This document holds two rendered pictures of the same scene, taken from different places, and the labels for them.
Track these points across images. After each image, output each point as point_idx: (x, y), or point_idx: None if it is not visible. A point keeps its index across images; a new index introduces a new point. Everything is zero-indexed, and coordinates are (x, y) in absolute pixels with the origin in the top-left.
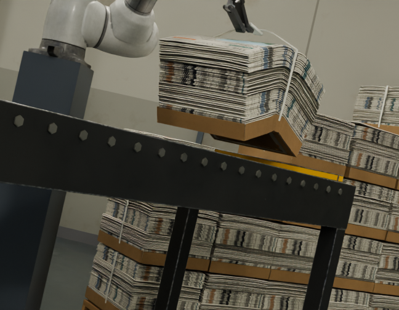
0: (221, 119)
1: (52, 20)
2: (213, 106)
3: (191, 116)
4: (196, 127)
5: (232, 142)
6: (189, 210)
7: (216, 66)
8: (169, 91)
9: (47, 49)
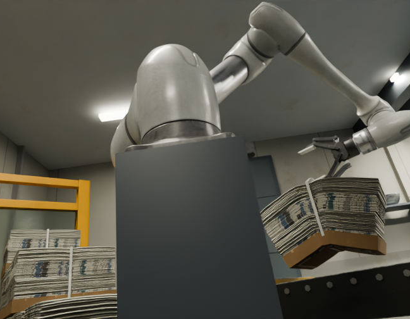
0: (385, 242)
1: (214, 99)
2: (381, 233)
3: (382, 241)
4: (382, 250)
5: (299, 267)
6: None
7: (383, 204)
8: (376, 221)
9: (250, 148)
